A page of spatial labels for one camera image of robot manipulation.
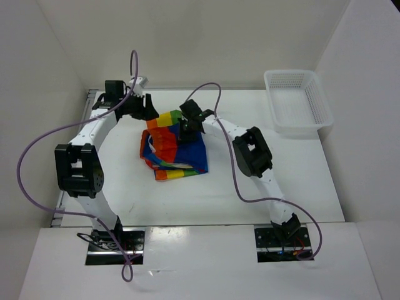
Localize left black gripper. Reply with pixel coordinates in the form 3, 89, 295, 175
119, 91, 159, 121

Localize rainbow striped shorts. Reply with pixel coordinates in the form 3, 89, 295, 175
139, 110, 208, 181

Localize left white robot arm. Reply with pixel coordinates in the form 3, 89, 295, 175
54, 76, 159, 250

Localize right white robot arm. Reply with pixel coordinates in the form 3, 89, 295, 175
179, 99, 301, 246

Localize white plastic basket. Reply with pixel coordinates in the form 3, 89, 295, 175
264, 69, 334, 134

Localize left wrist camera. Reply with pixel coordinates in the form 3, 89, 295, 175
127, 76, 148, 95

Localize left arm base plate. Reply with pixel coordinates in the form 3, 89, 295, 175
77, 227, 145, 266

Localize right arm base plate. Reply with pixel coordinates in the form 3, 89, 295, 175
254, 226, 313, 263

